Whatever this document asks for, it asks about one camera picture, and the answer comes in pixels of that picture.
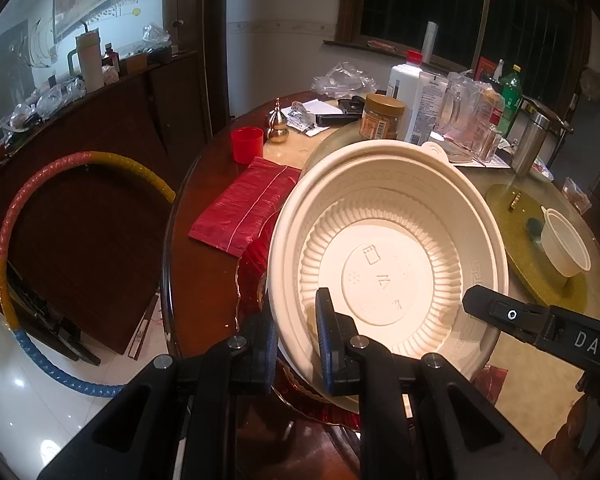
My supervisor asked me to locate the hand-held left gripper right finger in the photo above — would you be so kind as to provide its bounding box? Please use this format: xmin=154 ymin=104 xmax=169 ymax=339
xmin=315 ymin=287 xmax=558 ymax=480

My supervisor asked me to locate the gold gourd ornament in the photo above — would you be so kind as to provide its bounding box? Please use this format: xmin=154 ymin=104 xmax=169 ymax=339
xmin=265 ymin=98 xmax=289 ymax=143

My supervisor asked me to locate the white sail ornament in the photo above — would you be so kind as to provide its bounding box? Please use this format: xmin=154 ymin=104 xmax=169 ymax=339
xmin=20 ymin=15 xmax=61 ymax=68

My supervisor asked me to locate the white paper sheet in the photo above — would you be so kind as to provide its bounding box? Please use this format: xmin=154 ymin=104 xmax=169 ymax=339
xmin=292 ymin=100 xmax=343 ymax=136

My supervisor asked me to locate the green plastic bottle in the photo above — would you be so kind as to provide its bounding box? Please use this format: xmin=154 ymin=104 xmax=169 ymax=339
xmin=497 ymin=64 xmax=525 ymax=138

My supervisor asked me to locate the black wallet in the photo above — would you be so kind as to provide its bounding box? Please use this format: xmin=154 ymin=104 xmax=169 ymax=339
xmin=315 ymin=112 xmax=361 ymax=127

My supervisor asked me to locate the crumpled clear plastic bag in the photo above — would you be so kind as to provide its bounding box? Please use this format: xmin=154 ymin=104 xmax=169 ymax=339
xmin=311 ymin=61 xmax=378 ymax=100

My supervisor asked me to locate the small patterned dish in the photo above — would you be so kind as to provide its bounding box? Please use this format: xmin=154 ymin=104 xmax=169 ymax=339
xmin=530 ymin=160 xmax=556 ymax=183

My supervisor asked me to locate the dark wooden frame window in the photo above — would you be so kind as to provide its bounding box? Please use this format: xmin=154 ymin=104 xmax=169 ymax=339
xmin=337 ymin=0 xmax=593 ymax=78

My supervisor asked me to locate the dark wooden sideboard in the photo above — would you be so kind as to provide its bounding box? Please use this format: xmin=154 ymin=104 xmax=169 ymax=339
xmin=0 ymin=50 xmax=216 ymax=366

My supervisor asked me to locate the olive glitter round mat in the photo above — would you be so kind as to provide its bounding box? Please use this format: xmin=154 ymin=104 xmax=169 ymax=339
xmin=485 ymin=182 xmax=588 ymax=306

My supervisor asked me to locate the shallow white plastic bowl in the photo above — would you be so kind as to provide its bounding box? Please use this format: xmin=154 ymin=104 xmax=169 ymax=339
xmin=420 ymin=141 xmax=452 ymax=163

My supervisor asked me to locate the roll of clear plastic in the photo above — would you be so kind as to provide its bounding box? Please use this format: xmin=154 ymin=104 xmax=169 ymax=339
xmin=421 ymin=21 xmax=440 ymax=66

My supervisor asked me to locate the stainless steel thermos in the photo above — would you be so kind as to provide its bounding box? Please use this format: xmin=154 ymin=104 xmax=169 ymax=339
xmin=511 ymin=112 xmax=552 ymax=176

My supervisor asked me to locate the clear bottle with red label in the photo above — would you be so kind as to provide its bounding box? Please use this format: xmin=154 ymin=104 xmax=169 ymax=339
xmin=472 ymin=82 xmax=506 ymax=133

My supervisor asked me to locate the small glass bottle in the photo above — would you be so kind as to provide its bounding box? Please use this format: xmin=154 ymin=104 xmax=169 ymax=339
xmin=477 ymin=125 xmax=503 ymax=163

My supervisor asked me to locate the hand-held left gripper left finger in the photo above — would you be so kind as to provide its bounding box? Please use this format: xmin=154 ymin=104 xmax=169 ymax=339
xmin=37 ymin=305 xmax=281 ymax=480

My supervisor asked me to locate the clear plastic container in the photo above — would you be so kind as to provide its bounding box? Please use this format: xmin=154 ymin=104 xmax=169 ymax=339
xmin=562 ymin=176 xmax=593 ymax=213

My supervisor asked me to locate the white bottle with red cap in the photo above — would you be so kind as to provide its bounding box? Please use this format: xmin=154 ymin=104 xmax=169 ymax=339
xmin=387 ymin=50 xmax=427 ymax=111

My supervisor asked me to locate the red plastic cup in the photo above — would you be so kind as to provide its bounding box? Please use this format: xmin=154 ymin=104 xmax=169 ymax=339
xmin=231 ymin=127 xmax=264 ymax=164

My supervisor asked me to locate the crumpled silver packet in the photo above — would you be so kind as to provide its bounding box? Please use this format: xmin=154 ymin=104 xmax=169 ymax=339
xmin=286 ymin=102 xmax=318 ymax=133

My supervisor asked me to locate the white insulated jug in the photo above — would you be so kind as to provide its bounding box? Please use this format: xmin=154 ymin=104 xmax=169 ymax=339
xmin=67 ymin=30 xmax=105 ymax=93

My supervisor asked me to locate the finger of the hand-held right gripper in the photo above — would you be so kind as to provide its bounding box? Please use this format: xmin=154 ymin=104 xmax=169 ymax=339
xmin=462 ymin=285 xmax=556 ymax=346

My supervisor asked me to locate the red scalloped glass plate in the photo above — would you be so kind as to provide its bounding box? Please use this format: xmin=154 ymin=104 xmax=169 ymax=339
xmin=234 ymin=237 xmax=363 ymax=431

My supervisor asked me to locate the jar with gold lid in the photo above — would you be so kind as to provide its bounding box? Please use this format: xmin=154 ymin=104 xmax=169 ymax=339
xmin=358 ymin=93 xmax=406 ymax=141

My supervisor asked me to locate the multicoloured hula hoop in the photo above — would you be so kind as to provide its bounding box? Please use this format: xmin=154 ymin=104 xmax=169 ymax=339
xmin=0 ymin=151 xmax=177 ymax=399

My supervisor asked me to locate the large white plastic bowl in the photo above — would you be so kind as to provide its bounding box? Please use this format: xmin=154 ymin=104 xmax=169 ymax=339
xmin=267 ymin=140 xmax=510 ymax=401

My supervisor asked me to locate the clear glass mug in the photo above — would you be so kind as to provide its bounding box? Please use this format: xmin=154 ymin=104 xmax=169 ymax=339
xmin=432 ymin=72 xmax=481 ymax=136

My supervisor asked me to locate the clear bottle with red cap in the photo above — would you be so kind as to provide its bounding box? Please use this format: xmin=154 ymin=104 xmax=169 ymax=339
xmin=405 ymin=71 xmax=451 ymax=143

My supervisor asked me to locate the small deep white bowl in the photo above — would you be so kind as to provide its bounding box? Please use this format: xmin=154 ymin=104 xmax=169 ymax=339
xmin=540 ymin=207 xmax=592 ymax=278

